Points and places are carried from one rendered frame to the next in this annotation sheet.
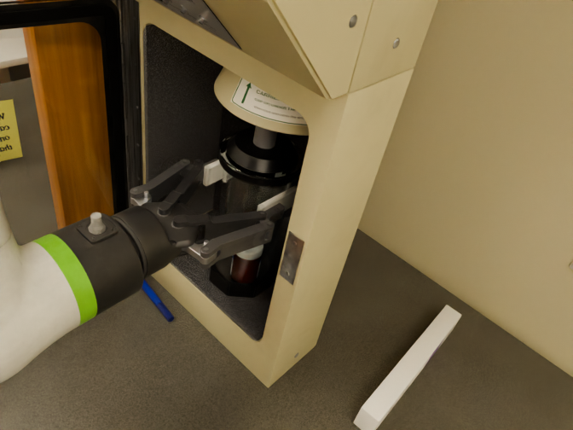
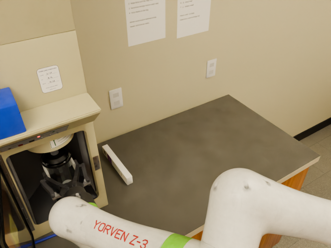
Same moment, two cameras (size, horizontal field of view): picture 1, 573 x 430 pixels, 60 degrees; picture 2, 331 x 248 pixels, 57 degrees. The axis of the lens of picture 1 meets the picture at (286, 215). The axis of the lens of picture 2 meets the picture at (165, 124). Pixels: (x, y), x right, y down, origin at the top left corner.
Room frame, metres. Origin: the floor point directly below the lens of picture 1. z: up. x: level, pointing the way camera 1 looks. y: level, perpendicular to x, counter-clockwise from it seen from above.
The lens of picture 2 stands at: (-0.17, 0.63, 2.02)
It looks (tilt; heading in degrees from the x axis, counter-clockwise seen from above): 38 degrees down; 294
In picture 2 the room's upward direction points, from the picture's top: straight up
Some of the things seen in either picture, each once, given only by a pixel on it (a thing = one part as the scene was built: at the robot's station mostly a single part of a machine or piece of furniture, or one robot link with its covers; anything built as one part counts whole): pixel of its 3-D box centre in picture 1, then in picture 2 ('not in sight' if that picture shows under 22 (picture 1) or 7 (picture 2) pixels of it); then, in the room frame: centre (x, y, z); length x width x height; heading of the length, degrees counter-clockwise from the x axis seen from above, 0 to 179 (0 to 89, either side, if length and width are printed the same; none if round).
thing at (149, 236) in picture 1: (158, 232); (73, 192); (0.39, 0.14, 1.20); 0.09 x 0.08 x 0.07; 147
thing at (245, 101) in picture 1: (291, 74); (47, 130); (0.55, 0.03, 1.34); 0.18 x 0.18 x 0.05
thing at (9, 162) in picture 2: (273, 164); (49, 159); (0.58, 0.03, 1.19); 0.26 x 0.24 x 0.35; 56
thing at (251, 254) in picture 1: (251, 216); (61, 175); (0.52, 0.05, 1.14); 0.11 x 0.11 x 0.21
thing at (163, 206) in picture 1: (182, 195); (57, 185); (0.46, 0.13, 1.20); 0.11 x 0.01 x 0.04; 174
